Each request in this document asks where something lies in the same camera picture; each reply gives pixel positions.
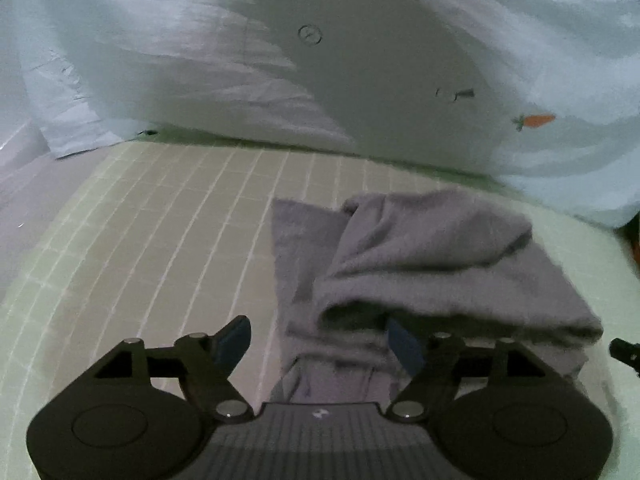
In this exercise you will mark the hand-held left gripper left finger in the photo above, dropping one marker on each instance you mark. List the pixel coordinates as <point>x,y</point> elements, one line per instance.
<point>235,342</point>

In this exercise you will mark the light blue carrot print quilt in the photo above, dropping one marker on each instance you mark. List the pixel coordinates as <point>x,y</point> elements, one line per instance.
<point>200,35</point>

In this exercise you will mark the green grid bed sheet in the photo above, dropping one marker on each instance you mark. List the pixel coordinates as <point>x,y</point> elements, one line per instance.
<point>150,240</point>

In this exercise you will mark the grey zip hoodie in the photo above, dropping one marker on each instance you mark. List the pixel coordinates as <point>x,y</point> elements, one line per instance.
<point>430,255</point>

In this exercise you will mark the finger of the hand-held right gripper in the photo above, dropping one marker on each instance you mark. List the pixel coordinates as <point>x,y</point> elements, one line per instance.
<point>625,349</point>

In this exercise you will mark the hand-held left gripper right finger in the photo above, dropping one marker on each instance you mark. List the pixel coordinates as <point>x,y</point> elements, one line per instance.
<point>405,347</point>

